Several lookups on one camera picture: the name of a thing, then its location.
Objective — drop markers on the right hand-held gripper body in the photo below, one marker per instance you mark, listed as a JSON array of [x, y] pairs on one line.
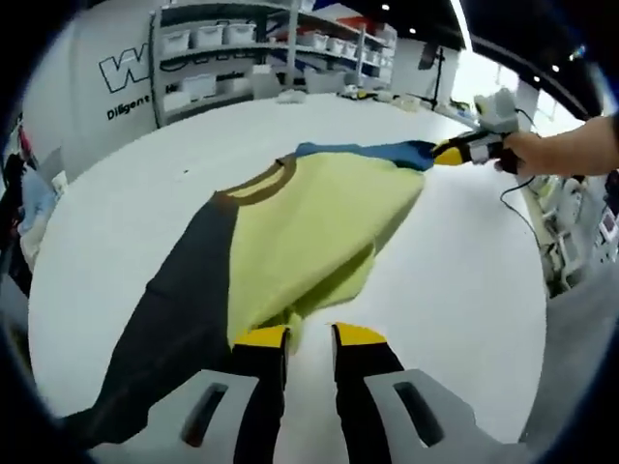
[[498, 113]]

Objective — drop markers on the black tripod stand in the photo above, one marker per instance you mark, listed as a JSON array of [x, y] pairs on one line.
[[439, 82]]

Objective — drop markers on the yellow grey blue garment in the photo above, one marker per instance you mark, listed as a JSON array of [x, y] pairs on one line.
[[300, 217]]

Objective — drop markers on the yellow black tool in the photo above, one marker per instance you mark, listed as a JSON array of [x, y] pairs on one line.
[[360, 93]]

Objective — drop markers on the person's right hand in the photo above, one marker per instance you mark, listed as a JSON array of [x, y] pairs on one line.
[[522, 152]]

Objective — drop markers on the round ceiling downlights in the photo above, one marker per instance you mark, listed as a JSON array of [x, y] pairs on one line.
[[412, 30]]

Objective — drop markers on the ceiling light strip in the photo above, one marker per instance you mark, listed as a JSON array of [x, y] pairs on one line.
[[462, 21]]

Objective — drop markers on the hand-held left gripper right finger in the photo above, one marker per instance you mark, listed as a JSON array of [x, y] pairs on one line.
[[387, 415]]

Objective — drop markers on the white tray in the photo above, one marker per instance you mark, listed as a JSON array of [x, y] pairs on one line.
[[406, 104]]

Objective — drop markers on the small white box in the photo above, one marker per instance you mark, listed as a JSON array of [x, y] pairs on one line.
[[290, 98]]

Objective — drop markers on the white carton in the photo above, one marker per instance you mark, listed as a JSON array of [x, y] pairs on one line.
[[266, 81]]

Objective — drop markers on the pink hanging item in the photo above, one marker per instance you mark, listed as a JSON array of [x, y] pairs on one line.
[[22, 139]]

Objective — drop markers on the row of white storage bins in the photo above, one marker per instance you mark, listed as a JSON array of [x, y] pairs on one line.
[[210, 35]]

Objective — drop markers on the white metal cart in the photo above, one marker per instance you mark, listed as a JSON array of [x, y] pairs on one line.
[[566, 241]]

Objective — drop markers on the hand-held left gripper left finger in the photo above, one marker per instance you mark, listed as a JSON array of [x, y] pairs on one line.
[[203, 415]]

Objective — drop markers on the grey metal storage shelf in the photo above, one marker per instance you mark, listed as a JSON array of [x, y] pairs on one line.
[[217, 47]]

